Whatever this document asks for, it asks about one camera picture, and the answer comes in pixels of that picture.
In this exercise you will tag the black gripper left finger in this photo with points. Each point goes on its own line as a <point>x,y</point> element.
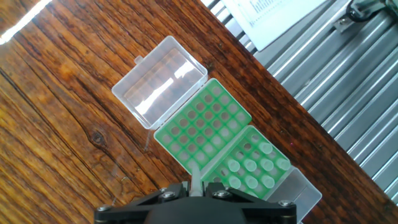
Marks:
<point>169,194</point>

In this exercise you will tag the aluminium post with foot bracket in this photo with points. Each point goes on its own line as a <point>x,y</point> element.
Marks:
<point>342,25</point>

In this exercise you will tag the printed white paper sheet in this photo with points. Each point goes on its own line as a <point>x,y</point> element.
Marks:
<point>273,25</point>

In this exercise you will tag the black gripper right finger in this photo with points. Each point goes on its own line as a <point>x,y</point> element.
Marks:
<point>221,193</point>

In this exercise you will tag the brown wooden board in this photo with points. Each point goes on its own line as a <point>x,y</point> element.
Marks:
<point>62,124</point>

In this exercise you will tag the clear box with green rack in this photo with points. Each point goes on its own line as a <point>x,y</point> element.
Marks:
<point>155,87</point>
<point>295,189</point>

